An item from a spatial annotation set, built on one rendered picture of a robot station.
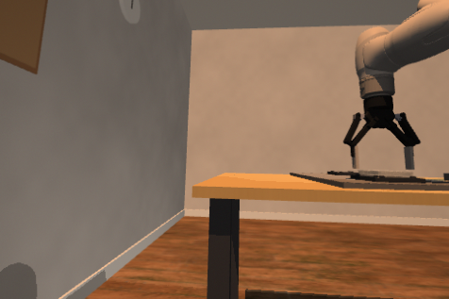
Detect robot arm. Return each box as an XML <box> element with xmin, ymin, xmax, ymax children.
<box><xmin>355</xmin><ymin>0</ymin><xmax>449</xmax><ymax>99</ymax></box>

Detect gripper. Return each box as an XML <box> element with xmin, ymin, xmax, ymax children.
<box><xmin>343</xmin><ymin>95</ymin><xmax>421</xmax><ymax>170</ymax></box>

